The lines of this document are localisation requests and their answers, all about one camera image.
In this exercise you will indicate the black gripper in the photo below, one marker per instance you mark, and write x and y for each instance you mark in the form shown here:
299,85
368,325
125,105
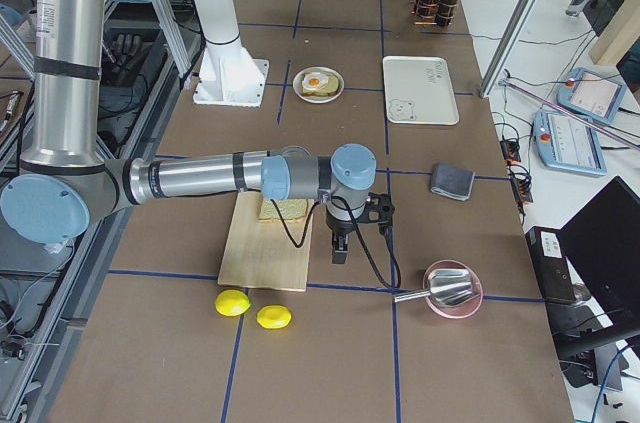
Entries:
338,230

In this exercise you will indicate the toasted bread slice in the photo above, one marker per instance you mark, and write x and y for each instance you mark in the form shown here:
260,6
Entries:
289,210

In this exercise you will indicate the white round plate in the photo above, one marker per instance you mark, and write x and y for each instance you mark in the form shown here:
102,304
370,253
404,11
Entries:
316,100

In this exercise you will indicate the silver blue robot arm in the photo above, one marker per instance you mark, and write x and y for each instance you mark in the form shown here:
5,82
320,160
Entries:
64,186

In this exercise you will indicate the white bear tray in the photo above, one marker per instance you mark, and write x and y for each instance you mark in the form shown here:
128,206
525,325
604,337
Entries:
418,90

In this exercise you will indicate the yellow lemon right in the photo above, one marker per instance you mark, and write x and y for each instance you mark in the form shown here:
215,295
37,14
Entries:
274,317

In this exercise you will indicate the yellow lemon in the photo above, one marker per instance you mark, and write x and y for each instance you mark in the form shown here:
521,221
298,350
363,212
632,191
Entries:
232,303
274,317

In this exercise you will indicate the metal scoop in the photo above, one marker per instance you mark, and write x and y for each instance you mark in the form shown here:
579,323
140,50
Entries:
445,287

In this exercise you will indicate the pink bowl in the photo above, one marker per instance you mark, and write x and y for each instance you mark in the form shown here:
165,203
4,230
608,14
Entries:
464,310

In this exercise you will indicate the yellow lemon left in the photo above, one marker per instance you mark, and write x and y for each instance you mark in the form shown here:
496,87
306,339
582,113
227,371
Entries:
232,303

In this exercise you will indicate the grey folded cloth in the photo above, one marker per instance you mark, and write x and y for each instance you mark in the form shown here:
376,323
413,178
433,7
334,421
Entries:
452,182

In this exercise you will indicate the bread slice on plate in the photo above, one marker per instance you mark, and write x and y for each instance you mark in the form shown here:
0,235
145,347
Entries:
332,88

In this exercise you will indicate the fried egg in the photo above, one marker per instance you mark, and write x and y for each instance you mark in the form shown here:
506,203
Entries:
314,81

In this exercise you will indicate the blue teach pendant near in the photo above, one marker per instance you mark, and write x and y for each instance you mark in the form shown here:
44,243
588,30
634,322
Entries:
565,144

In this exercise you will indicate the blue teach pendant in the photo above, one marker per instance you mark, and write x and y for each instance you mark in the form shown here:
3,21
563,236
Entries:
565,144
591,94

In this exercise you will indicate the black laptop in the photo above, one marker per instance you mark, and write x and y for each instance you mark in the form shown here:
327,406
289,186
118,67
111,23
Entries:
601,242

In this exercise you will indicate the blue teach pendant far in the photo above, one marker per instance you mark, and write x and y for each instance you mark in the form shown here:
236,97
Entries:
591,94

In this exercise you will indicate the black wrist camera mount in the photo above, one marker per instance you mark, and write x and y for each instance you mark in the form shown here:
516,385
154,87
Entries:
381,210

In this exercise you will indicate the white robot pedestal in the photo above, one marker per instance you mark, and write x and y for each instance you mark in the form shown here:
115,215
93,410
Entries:
228,74

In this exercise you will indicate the aluminium frame post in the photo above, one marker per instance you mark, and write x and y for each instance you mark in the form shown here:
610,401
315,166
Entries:
515,26

